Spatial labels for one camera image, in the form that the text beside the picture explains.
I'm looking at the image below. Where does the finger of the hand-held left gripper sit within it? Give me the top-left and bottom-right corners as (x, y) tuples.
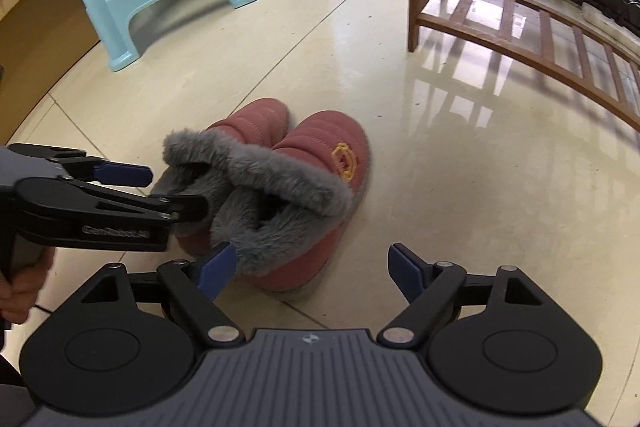
(9, 143), (153, 188)
(14, 177), (209, 228)

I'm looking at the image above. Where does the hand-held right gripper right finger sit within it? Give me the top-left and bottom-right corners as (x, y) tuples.
(376, 243), (561, 349)

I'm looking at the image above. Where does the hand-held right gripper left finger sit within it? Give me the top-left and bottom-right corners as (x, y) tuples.
(77, 241), (246, 349)

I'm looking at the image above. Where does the pink fur-lined slipper yellow emblem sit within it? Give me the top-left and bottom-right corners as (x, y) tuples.
(212, 110), (372, 300)

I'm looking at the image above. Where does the person's left hand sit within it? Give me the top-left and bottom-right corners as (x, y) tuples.
(0, 251), (55, 325)

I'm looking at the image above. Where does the brown cardboard box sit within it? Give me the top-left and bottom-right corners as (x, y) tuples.
(0, 0), (101, 148)

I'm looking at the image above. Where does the white power strip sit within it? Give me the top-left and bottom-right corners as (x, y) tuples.
(580, 2), (640, 30)

